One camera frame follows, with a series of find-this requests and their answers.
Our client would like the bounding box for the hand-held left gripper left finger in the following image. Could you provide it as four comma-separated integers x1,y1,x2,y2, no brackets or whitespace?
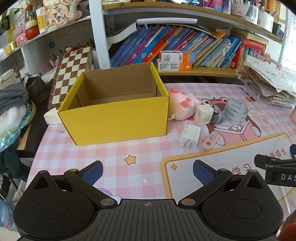
24,161,118,209

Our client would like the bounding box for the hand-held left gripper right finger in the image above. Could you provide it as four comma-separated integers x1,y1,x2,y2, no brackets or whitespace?
177,159,270,208

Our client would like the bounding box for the pink correction tape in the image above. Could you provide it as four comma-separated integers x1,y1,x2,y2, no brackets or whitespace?
202,131,220,151

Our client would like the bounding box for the white plug charger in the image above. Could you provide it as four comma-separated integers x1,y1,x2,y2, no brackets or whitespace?
179,123,201,149

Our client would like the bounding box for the yellow cardboard box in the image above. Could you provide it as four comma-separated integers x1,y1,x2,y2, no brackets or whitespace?
57,61,170,146

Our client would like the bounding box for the clear tape roll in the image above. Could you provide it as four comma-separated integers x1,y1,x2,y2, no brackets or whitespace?
223,98,249,124

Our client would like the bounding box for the white foam cube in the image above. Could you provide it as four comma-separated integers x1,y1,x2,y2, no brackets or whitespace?
195,105,214,126

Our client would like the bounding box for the pink plush toy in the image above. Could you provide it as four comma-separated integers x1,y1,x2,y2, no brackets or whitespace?
168,88,201,120

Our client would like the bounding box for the pink printed desk mat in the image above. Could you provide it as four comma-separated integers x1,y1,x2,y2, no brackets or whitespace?
26,82,296,232

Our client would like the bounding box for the reddish cloth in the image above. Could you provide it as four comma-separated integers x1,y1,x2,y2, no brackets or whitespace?
277,222,296,241

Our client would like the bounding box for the black marker pen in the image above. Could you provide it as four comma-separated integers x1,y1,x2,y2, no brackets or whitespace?
239,85,256,102

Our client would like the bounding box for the white tissue box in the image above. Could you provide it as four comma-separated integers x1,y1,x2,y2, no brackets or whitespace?
44,109,62,124

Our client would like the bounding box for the stack of papers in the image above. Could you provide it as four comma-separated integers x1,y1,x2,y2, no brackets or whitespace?
243,59,296,108

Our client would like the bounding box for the iridescent plastic bag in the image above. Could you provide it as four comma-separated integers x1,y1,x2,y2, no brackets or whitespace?
0,102,34,152

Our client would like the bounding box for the clear bead ornament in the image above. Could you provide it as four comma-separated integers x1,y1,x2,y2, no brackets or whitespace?
235,65,250,80

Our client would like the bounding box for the plastic water bottle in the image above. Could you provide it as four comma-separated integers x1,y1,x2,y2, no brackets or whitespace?
0,198,18,232

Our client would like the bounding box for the brown leather bag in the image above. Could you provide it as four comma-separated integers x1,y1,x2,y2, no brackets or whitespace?
24,75,52,103

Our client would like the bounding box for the brown white chessboard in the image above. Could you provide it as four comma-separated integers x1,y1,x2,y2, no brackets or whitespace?
47,45,93,110

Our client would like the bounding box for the grey folded cloth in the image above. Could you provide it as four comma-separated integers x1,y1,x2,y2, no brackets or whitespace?
0,82,29,112

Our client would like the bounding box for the cream cloth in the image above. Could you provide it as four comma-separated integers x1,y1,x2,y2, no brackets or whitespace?
0,70,22,91

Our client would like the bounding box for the row of colourful books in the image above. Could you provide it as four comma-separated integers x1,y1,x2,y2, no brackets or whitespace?
110,23,269,70

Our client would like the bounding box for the white jar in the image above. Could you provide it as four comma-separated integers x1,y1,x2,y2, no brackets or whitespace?
257,9,275,32

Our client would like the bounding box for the white wooden desk shelf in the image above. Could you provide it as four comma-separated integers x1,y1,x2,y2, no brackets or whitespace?
0,0,296,79

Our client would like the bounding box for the pink gift box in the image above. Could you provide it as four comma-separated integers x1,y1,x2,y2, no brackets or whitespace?
13,30,27,45

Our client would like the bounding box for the white lamp bar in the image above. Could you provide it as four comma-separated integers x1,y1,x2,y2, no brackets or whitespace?
136,19,197,25

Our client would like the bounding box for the white ceramic ornament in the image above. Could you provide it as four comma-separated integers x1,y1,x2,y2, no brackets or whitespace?
43,0,82,26

